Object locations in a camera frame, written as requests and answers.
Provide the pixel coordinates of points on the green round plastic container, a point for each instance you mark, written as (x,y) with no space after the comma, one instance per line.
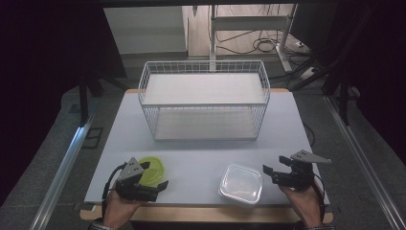
(154,171)

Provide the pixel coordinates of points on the clear square plastic container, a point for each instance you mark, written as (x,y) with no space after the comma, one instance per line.
(241,184)

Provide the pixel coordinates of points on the person's left hand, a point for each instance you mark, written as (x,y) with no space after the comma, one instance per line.
(116,209)

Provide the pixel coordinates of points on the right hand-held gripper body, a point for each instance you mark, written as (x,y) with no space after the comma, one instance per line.
(300,177)

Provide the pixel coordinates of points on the aluminium floor rail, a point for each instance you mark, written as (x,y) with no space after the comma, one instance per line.
(60,175)
(364,163)

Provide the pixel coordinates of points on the person's right hand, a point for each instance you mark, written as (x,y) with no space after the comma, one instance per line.
(306,204)

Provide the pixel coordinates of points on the white metal desk frame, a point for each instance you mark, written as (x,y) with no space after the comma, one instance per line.
(249,23)

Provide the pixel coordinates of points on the black metal stand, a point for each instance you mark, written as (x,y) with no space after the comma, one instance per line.
(84,99)

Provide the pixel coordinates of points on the white power strip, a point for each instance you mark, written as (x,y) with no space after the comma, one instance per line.
(308,73)

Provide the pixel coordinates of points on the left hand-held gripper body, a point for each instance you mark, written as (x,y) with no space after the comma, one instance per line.
(130,172)

